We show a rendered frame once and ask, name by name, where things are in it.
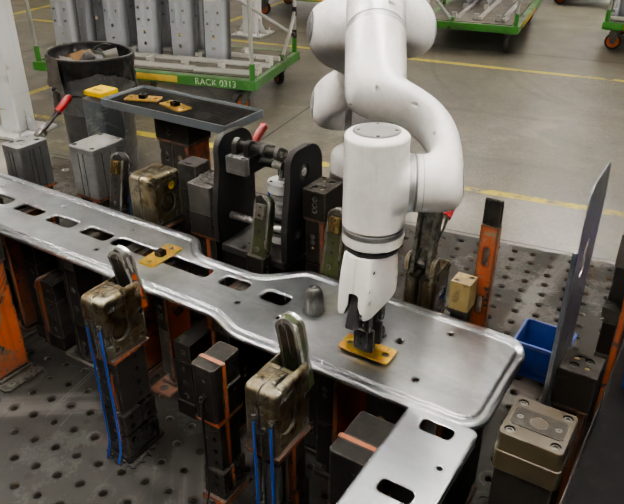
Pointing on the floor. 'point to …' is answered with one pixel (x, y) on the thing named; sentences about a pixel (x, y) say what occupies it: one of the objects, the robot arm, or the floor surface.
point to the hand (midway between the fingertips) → (368, 334)
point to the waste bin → (110, 72)
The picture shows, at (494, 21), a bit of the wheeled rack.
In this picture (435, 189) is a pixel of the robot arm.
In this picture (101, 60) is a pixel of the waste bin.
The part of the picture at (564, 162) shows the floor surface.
